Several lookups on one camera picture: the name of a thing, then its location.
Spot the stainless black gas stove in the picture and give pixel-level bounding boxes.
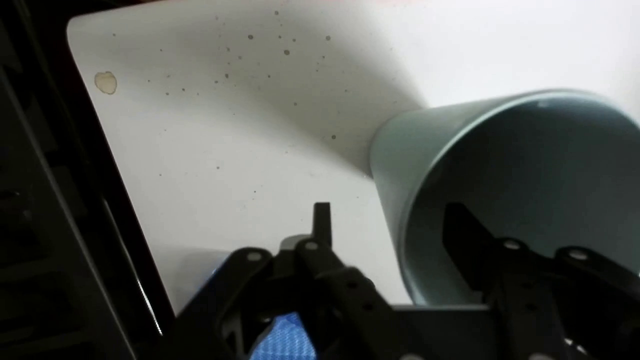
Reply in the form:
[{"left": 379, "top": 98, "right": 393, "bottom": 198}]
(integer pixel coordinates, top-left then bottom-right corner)
[{"left": 0, "top": 0, "right": 181, "bottom": 360}]

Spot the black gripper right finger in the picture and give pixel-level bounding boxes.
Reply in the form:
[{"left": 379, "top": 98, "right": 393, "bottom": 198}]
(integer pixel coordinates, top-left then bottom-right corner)
[{"left": 443, "top": 203, "right": 640, "bottom": 360}]

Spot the light blue plastic cup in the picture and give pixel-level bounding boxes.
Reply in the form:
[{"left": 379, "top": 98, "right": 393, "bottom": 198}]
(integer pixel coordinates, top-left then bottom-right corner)
[{"left": 366, "top": 88, "right": 640, "bottom": 311}]

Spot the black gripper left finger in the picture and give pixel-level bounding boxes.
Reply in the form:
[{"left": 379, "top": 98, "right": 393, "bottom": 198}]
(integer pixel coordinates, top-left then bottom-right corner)
[{"left": 174, "top": 200, "right": 419, "bottom": 360}]

